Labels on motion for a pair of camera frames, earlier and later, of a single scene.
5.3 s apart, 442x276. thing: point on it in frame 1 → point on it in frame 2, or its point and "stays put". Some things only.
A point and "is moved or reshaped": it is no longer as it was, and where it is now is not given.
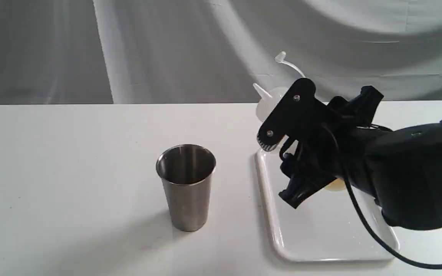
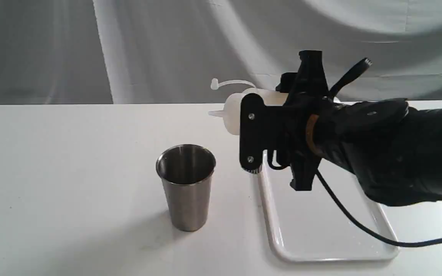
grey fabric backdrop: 181,51 stays put
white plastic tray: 330,226 stays put
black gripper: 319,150 → 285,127
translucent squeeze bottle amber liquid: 268,101 is moved or reshaped
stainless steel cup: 187,170 stays put
